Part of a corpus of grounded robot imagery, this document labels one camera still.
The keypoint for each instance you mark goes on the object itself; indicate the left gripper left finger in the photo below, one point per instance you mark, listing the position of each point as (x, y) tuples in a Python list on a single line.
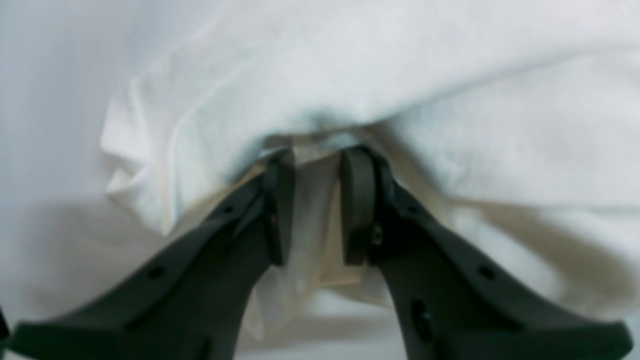
[(188, 301)]

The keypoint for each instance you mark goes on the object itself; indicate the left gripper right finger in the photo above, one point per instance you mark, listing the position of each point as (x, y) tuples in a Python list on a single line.
[(451, 300)]

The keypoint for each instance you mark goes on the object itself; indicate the white printed t-shirt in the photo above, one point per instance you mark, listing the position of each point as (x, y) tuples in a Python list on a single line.
[(515, 122)]

